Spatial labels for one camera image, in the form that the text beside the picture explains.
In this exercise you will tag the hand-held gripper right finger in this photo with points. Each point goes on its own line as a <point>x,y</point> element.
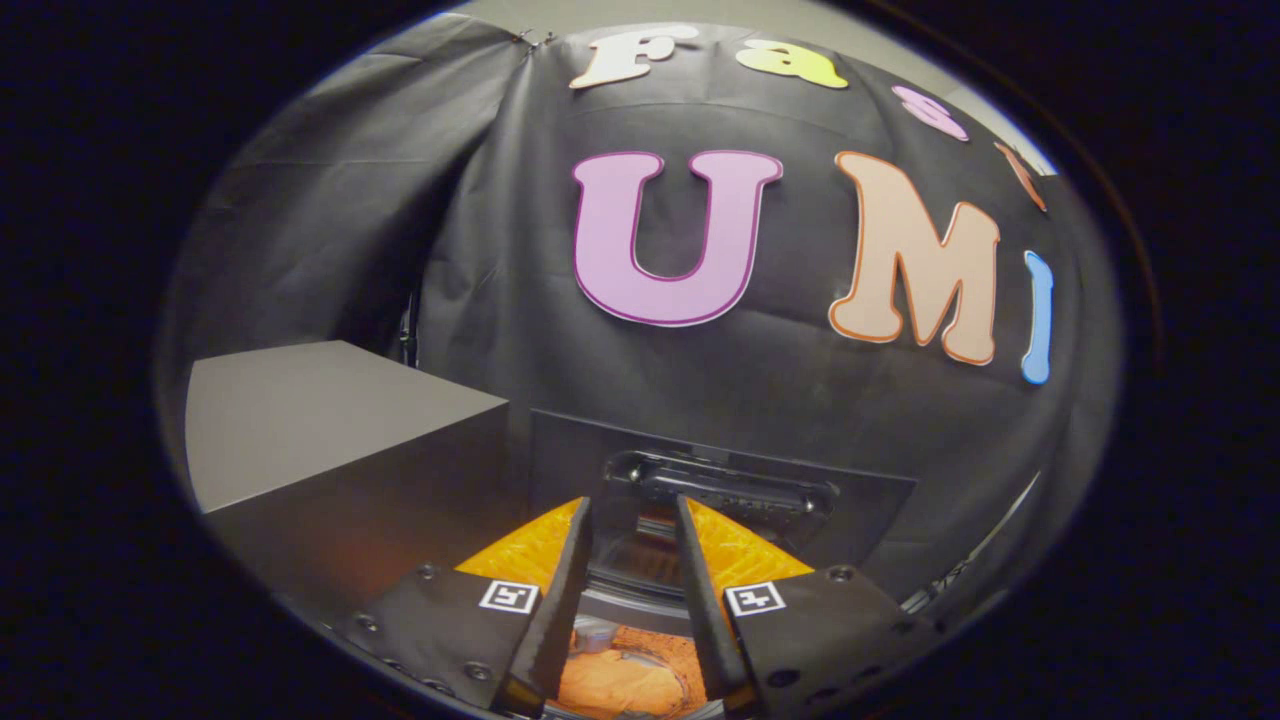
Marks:
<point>705,610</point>

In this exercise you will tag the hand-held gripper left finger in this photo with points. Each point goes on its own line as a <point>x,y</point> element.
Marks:
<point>550,620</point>

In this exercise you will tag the orange garment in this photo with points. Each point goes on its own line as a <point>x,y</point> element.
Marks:
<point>620,680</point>

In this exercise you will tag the dark washing machine lid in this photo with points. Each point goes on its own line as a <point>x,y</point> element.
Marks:
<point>860,510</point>

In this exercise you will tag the dark cabinet with beige door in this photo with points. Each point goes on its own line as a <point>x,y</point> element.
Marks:
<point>320,420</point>

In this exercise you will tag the black backdrop cloth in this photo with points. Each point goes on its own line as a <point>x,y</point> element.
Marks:
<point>480,250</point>

